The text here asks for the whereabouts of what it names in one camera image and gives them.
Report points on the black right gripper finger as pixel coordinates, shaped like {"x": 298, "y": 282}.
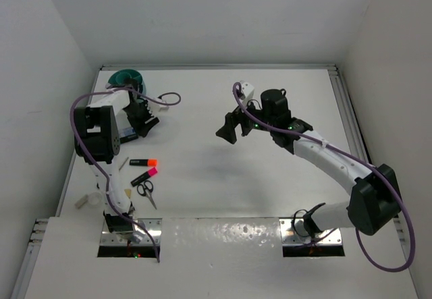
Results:
{"x": 246, "y": 124}
{"x": 228, "y": 130}

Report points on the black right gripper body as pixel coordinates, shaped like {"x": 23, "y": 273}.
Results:
{"x": 250, "y": 106}

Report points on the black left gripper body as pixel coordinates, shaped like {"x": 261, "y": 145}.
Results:
{"x": 136, "y": 114}

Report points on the black orange highlighter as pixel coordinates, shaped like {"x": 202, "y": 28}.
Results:
{"x": 143, "y": 162}

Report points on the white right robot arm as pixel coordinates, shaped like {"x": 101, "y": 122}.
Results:
{"x": 372, "y": 190}

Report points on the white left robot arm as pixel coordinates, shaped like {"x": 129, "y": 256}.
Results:
{"x": 96, "y": 139}

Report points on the large black scissors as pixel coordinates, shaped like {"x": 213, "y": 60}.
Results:
{"x": 123, "y": 163}

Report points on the teal round desk organizer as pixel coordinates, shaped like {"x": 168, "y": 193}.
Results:
{"x": 122, "y": 77}

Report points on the black pink highlighter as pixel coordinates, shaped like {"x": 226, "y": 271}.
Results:
{"x": 145, "y": 176}

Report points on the small black scissors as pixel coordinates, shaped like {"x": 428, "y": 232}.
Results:
{"x": 145, "y": 189}

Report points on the tan eraser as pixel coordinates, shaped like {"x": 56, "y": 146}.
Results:
{"x": 128, "y": 192}

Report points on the clear tape roll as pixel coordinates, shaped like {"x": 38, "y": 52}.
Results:
{"x": 94, "y": 199}

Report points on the white eraser block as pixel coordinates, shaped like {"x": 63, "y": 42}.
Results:
{"x": 81, "y": 202}

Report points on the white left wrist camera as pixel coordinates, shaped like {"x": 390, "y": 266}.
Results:
{"x": 158, "y": 106}

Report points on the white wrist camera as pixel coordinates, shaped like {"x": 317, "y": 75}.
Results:
{"x": 158, "y": 106}
{"x": 244, "y": 91}

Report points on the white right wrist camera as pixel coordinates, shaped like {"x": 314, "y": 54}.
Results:
{"x": 244, "y": 91}

